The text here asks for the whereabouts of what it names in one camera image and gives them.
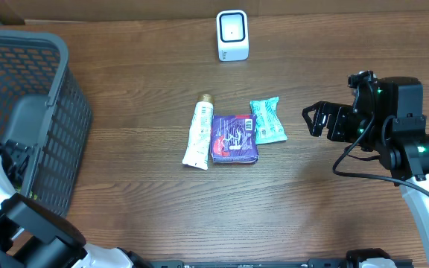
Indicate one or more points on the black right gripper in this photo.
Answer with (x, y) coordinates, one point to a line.
(337, 112)

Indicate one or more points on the teal snack packet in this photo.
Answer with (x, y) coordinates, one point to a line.
(268, 128)

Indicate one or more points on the purple snack packet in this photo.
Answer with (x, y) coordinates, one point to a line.
(233, 139)

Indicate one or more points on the white tube gold cap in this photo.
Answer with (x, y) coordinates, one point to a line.
(199, 136)

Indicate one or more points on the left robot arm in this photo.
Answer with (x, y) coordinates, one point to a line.
(33, 236)

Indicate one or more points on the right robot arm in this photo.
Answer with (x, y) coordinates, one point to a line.
(386, 117)

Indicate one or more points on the white barcode scanner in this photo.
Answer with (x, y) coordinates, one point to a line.
(232, 36)

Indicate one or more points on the grey plastic basket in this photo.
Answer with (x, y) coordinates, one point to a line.
(44, 116)

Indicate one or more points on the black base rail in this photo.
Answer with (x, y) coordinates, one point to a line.
(311, 263)

